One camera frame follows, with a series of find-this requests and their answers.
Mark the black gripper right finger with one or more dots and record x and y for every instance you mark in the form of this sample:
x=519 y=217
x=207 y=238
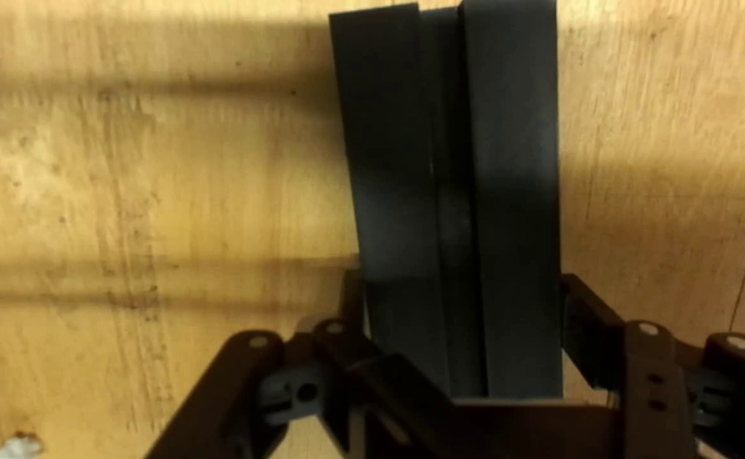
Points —
x=654 y=391

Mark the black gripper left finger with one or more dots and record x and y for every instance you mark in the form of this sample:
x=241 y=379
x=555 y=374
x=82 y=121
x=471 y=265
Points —
x=246 y=391

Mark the long black grooved track piece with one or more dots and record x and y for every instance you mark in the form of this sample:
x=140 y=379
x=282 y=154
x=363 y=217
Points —
x=508 y=212

